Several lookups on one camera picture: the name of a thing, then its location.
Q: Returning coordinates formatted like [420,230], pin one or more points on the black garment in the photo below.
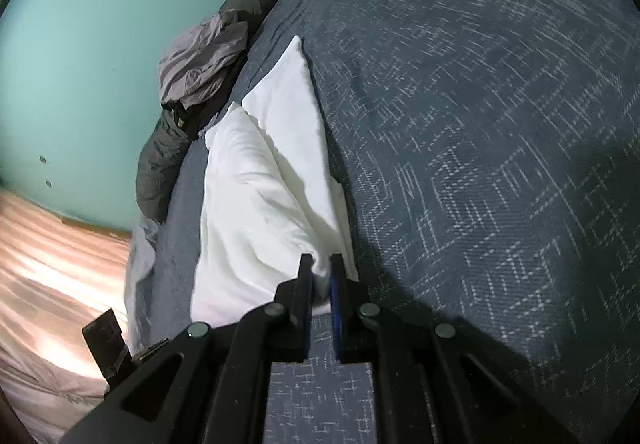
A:
[192,120]

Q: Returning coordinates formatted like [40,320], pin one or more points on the blue bed sheet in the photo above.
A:
[489,153]

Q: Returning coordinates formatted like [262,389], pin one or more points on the white long sleeve shirt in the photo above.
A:
[269,199]

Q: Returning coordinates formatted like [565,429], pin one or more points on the dark grey rolled duvet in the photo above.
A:
[162,155]

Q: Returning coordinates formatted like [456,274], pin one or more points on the light grey pillow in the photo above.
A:
[138,282]

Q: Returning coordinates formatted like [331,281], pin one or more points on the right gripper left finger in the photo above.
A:
[207,385]

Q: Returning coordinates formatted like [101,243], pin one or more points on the grey lilac garment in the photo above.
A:
[196,63]

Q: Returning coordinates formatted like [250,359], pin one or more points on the pink curtain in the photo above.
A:
[56,277]

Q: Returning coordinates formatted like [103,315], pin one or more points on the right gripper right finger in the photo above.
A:
[430,385]

